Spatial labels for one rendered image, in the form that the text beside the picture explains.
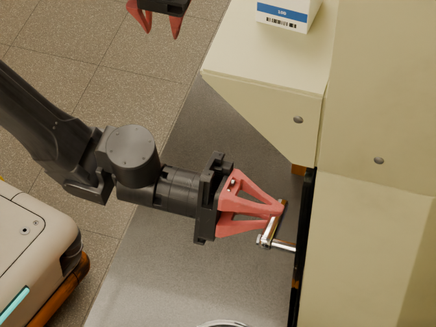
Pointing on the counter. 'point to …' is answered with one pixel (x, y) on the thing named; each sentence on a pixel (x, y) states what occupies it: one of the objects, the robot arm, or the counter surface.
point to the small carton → (288, 13)
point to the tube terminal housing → (375, 172)
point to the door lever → (275, 222)
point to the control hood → (275, 76)
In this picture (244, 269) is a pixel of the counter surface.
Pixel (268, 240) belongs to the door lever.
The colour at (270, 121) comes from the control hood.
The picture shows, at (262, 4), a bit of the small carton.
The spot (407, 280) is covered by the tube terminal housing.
